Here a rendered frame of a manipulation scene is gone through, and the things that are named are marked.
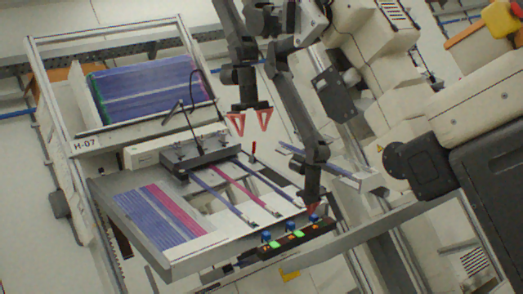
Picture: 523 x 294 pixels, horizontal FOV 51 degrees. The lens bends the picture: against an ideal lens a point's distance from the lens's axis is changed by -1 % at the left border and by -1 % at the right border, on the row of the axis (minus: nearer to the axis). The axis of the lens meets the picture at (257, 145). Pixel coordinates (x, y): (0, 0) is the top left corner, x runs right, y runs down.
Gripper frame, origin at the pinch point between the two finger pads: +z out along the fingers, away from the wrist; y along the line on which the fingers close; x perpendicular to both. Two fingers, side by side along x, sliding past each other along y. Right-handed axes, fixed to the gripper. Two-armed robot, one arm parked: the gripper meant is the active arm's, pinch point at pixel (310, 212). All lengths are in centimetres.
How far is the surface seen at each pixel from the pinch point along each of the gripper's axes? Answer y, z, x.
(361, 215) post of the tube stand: -31.1, 13.7, -2.3
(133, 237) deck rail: 59, 2, -25
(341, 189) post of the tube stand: -28.9, 6.3, -13.3
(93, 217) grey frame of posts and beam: 62, 13, -61
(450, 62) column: -314, 40, -166
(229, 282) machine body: 25.8, 31.5, -15.4
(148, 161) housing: 33, -1, -68
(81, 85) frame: 50, -31, -94
